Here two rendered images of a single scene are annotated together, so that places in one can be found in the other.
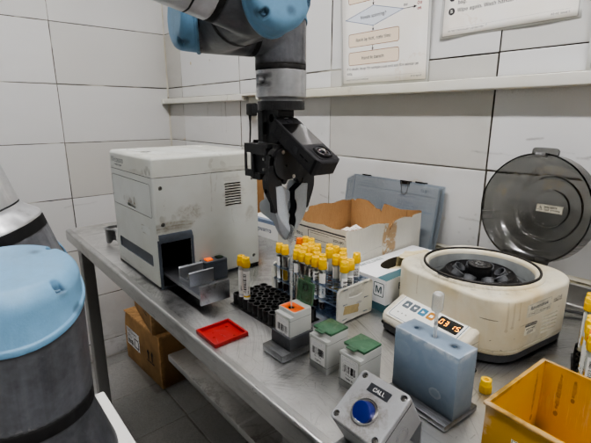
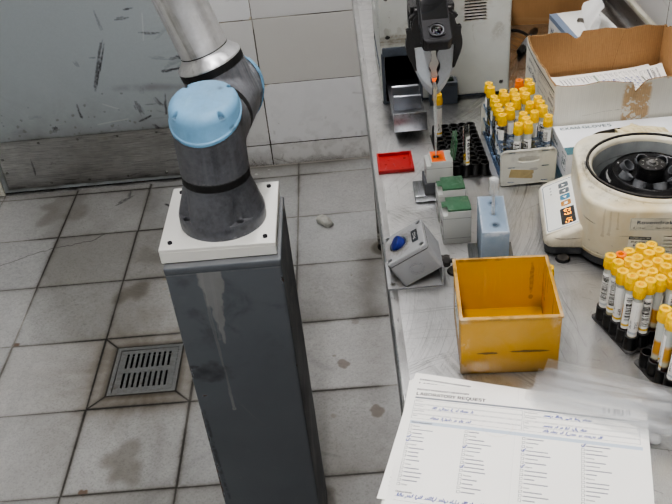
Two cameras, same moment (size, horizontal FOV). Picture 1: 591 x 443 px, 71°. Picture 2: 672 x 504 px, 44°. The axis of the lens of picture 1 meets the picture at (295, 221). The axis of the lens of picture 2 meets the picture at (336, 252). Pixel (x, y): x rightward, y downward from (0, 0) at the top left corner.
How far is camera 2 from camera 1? 94 cm
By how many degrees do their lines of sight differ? 44
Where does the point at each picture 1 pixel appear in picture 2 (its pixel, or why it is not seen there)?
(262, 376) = (391, 206)
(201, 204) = not seen: hidden behind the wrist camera
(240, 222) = (484, 41)
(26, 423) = (206, 181)
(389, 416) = (406, 250)
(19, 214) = (222, 55)
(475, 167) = not seen: outside the picture
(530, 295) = (638, 209)
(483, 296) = (587, 196)
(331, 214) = (622, 43)
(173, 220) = (399, 33)
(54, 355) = (218, 151)
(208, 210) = not seen: hidden behind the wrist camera
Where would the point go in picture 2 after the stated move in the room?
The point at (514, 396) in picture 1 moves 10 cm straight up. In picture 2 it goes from (493, 269) to (495, 210)
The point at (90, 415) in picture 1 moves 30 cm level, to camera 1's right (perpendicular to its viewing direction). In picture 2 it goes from (242, 189) to (388, 245)
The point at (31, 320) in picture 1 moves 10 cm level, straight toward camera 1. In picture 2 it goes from (206, 131) to (193, 164)
